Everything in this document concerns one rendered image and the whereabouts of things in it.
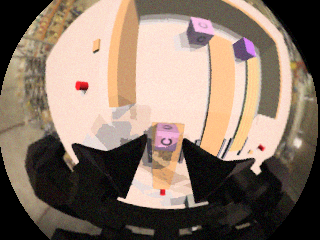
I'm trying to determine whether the yellow flat strip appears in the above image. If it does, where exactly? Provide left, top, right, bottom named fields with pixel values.
left=229, top=115, right=253, bottom=152

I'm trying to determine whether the orange strip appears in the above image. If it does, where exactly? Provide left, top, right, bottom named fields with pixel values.
left=199, top=112, right=231, bottom=156
left=152, top=123, right=185, bottom=189

